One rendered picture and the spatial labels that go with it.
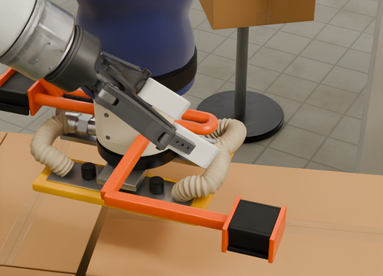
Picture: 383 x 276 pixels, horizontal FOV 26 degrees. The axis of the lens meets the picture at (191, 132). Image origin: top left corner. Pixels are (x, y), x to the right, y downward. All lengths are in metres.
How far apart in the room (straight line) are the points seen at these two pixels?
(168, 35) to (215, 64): 2.74
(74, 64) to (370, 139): 1.88
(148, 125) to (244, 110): 2.80
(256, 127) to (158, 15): 2.28
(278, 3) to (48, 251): 1.39
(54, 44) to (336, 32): 3.66
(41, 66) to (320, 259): 0.89
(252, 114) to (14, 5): 2.87
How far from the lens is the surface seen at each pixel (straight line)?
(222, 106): 3.78
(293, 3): 3.19
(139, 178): 1.57
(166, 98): 1.10
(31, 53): 0.93
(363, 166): 2.80
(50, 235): 2.35
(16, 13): 0.92
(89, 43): 0.96
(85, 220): 2.38
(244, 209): 1.34
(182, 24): 1.46
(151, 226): 1.73
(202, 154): 0.99
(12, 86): 1.69
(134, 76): 1.07
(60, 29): 0.94
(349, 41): 4.45
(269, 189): 1.83
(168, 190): 1.58
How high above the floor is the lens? 2.09
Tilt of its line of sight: 35 degrees down
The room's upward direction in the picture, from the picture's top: straight up
